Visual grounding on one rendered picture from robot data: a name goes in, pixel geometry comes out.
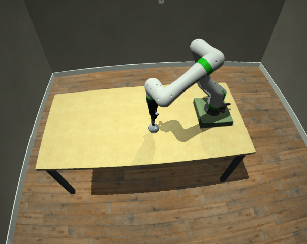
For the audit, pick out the grey service bell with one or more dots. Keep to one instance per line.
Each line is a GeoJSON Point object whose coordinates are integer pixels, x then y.
{"type": "Point", "coordinates": [153, 127]}

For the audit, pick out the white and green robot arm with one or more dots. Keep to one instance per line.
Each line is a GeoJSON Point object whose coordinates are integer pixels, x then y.
{"type": "Point", "coordinates": [207, 60]}

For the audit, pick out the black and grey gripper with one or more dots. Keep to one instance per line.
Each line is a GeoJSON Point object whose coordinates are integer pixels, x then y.
{"type": "Point", "coordinates": [153, 112]}

